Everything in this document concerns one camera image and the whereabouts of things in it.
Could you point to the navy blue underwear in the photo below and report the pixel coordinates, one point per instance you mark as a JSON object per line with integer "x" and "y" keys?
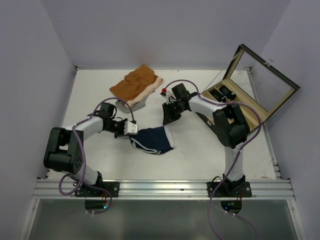
{"x": 155, "y": 141}

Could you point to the orange brown underwear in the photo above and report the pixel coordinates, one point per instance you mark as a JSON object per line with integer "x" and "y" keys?
{"x": 136, "y": 82}

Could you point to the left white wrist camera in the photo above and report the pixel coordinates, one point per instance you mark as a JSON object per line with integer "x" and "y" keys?
{"x": 130, "y": 128}

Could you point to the aluminium mounting rail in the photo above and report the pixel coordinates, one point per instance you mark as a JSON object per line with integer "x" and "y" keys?
{"x": 169, "y": 190}

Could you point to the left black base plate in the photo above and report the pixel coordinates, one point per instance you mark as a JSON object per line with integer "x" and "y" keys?
{"x": 103, "y": 189}

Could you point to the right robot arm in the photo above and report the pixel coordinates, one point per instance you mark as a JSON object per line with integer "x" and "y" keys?
{"x": 230, "y": 127}

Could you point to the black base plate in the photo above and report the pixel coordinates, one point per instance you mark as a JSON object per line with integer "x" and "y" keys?
{"x": 103, "y": 189}
{"x": 228, "y": 190}

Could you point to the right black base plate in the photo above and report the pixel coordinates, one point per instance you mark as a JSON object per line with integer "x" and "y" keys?
{"x": 228, "y": 190}

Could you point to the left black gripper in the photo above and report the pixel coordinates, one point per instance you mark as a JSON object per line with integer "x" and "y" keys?
{"x": 121, "y": 133}

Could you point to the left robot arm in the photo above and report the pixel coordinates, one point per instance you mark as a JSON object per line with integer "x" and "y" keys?
{"x": 65, "y": 147}

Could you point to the black compartment storage box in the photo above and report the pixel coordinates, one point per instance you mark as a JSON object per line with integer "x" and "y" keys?
{"x": 257, "y": 83}

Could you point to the rolled black underwear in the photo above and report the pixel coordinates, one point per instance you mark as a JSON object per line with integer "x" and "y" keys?
{"x": 222, "y": 94}

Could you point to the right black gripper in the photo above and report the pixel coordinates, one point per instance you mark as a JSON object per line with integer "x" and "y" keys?
{"x": 168, "y": 116}

